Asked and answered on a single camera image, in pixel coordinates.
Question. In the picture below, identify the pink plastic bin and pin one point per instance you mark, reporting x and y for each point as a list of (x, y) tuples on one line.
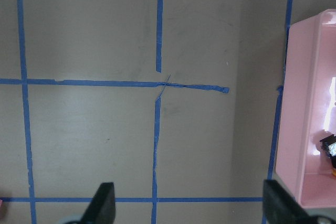
[(308, 111)]

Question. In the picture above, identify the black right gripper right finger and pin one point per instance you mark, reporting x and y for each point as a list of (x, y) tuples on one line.
[(279, 207)]

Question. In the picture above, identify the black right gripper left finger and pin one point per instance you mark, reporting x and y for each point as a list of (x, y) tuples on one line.
[(102, 207)]

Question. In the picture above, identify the yellow push button switch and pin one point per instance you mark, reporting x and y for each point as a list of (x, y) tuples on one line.
[(328, 145)]

